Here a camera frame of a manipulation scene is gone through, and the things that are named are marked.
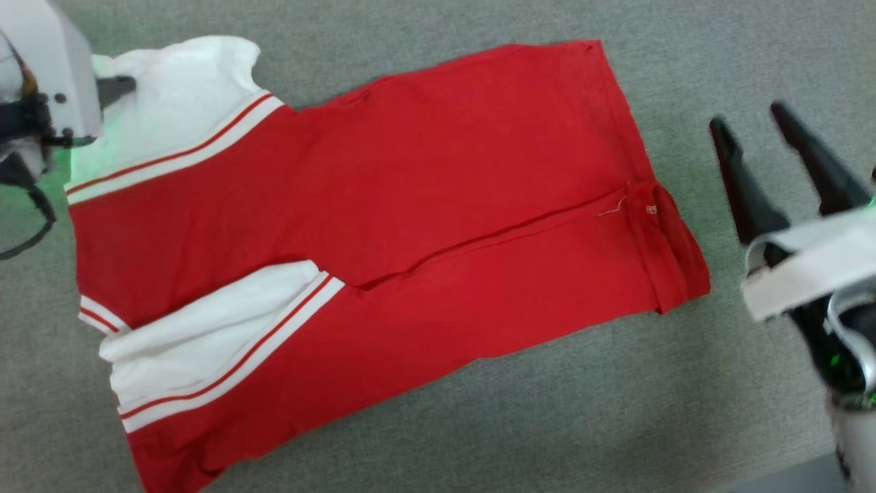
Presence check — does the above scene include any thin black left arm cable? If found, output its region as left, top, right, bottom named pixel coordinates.
left=0, top=175, right=57, bottom=261

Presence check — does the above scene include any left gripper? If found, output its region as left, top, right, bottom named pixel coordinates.
left=0, top=75, right=138, bottom=186

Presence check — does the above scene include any red and white sports garment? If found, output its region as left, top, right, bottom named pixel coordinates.
left=65, top=36, right=711, bottom=493

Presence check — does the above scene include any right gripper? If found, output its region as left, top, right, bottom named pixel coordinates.
left=709, top=101, right=876, bottom=412

